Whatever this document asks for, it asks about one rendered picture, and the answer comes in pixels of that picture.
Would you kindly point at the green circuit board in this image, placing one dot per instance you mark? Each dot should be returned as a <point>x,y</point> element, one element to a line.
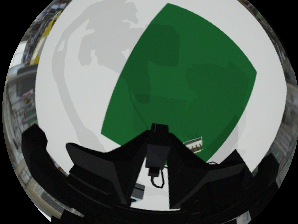
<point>183,72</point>

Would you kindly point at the black connector plug with cable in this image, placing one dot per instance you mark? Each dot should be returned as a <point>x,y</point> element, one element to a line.
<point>158,148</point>

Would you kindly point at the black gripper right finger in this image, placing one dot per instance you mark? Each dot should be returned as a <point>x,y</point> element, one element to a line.
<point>187,172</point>

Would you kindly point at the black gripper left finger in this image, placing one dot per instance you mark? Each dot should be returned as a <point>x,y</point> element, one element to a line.
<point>121,165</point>

